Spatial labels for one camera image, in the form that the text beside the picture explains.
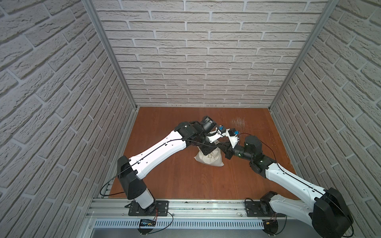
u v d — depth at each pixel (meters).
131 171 0.41
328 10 0.70
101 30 0.78
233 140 0.68
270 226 0.69
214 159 0.81
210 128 0.56
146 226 0.71
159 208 0.74
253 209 0.73
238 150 0.67
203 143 0.59
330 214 0.40
